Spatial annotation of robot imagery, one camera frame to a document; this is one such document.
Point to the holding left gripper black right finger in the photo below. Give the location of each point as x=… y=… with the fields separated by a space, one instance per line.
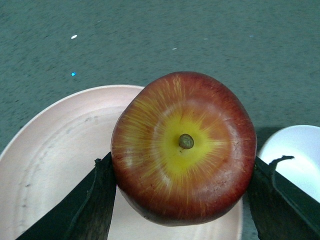
x=281 y=210

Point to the holding left gripper black left finger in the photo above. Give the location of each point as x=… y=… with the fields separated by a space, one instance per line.
x=85 y=213

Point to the red yellow apple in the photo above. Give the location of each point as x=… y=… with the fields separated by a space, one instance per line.
x=184 y=149

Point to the pink round plate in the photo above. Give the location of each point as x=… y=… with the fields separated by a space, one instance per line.
x=54 y=151

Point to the pink round bowl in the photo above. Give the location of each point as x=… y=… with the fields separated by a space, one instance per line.
x=302 y=142

